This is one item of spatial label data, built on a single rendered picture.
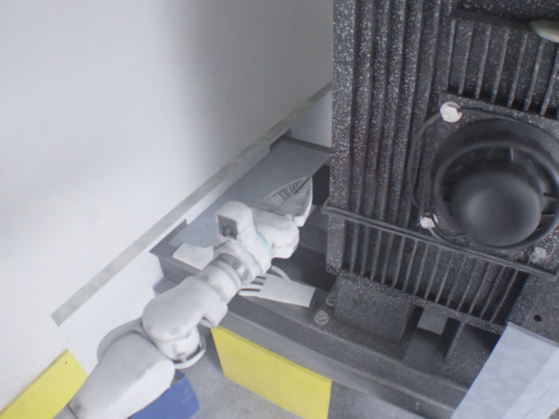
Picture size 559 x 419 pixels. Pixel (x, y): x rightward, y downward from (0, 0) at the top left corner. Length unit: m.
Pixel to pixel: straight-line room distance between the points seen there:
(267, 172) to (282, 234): 1.18
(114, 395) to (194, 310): 0.14
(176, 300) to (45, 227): 0.76
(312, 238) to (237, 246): 0.96
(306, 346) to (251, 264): 0.90
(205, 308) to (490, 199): 0.46
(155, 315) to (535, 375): 0.70
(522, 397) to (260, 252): 0.64
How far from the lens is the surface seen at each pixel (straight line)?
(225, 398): 1.87
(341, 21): 0.74
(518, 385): 0.94
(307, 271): 1.62
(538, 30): 0.68
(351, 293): 1.12
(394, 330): 1.16
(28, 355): 1.33
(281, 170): 1.80
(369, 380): 1.42
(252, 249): 0.58
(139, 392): 0.51
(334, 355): 1.43
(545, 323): 1.08
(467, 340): 1.26
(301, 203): 0.70
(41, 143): 1.16
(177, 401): 1.69
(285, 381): 1.59
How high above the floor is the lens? 1.67
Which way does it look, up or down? 37 degrees down
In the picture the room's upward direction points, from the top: 3 degrees counter-clockwise
